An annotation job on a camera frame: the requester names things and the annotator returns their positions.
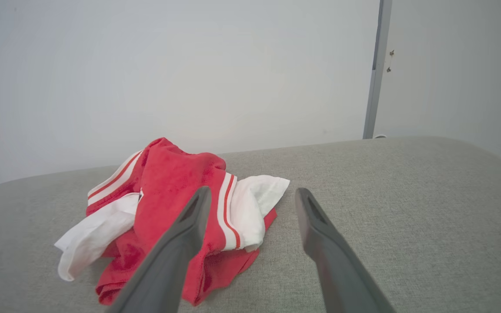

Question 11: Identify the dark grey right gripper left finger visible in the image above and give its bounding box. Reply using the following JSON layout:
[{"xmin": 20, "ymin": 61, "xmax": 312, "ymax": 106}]
[{"xmin": 105, "ymin": 186, "xmax": 212, "ymax": 313}]

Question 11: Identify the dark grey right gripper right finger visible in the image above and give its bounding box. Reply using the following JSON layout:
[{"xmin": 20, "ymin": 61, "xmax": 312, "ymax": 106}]
[{"xmin": 295, "ymin": 187, "xmax": 397, "ymax": 313}]

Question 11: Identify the red and white jersey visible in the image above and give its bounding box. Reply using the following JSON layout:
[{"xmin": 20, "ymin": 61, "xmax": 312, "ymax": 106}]
[{"xmin": 54, "ymin": 137, "xmax": 291, "ymax": 306}]

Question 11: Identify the grey metal post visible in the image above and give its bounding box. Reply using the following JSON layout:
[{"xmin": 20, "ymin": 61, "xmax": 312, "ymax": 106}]
[{"xmin": 362, "ymin": 0, "xmax": 393, "ymax": 140}]

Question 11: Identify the white wall panel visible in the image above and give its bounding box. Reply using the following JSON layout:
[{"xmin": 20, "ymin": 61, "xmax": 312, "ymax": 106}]
[{"xmin": 372, "ymin": 0, "xmax": 501, "ymax": 168}]

